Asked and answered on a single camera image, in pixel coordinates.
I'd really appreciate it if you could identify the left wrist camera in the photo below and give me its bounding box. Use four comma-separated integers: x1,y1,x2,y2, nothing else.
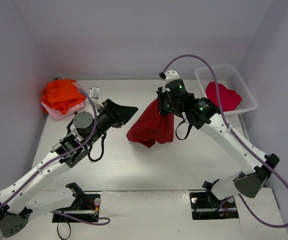
88,86,104,112

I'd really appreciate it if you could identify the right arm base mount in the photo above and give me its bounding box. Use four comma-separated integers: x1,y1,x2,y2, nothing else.
189,179,239,221

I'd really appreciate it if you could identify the orange folded t shirt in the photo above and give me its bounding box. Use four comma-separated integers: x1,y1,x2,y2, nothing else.
41,78,86,115

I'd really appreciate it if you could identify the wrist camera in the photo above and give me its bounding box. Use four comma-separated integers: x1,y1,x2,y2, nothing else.
88,86,104,112
158,69,180,86

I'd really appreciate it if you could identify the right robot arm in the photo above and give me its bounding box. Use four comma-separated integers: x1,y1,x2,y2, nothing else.
156,79,280,206

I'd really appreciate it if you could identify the pink folded t shirt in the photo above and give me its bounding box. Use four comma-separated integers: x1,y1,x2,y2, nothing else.
41,83,85,121

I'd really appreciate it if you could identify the white plastic basket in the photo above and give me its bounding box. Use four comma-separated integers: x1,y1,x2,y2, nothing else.
194,65,258,116

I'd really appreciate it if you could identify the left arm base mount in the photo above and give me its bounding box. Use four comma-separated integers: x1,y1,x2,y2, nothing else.
51,182,102,240

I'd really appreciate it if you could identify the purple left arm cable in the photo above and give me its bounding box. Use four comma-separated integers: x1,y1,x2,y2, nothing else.
0,87,111,229

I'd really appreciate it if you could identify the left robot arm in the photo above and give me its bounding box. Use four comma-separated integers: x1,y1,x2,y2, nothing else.
0,99,138,238

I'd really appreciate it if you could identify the dark red t shirt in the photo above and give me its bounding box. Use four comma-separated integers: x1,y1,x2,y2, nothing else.
126,98,174,148

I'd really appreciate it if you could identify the red t shirt in basket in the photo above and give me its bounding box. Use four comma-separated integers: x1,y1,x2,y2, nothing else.
205,81,242,112

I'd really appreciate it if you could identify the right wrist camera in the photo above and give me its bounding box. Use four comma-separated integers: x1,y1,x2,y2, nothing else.
158,69,180,86

